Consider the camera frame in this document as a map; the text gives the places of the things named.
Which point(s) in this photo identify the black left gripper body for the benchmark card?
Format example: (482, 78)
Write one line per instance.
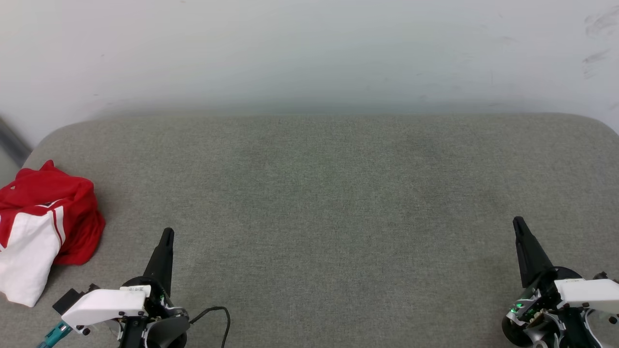
(157, 304)

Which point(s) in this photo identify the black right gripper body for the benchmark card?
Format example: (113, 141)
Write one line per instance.
(549, 290)

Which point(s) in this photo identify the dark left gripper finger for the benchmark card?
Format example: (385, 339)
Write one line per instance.
(162, 261)

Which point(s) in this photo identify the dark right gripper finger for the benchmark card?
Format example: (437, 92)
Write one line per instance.
(531, 256)

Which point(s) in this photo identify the red white basketball jersey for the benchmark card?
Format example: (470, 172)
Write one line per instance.
(53, 212)

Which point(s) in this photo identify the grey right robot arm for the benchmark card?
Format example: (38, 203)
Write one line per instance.
(517, 333)

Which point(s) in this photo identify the white left camera bracket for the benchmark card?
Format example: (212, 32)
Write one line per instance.
(104, 305)

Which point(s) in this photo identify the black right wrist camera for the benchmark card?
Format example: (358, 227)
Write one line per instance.
(601, 276)

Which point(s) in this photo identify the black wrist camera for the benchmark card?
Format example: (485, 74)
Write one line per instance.
(601, 276)
(72, 298)

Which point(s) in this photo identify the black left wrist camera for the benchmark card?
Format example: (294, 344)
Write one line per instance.
(72, 298)

